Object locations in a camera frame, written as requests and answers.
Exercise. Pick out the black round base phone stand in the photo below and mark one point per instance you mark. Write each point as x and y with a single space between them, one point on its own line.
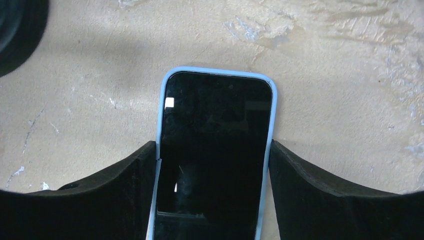
22 25

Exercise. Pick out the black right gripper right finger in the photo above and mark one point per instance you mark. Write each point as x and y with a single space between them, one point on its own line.
314 204

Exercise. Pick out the blue case phone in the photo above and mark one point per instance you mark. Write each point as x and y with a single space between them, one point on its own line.
213 142

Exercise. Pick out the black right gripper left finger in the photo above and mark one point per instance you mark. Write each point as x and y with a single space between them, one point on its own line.
111 204

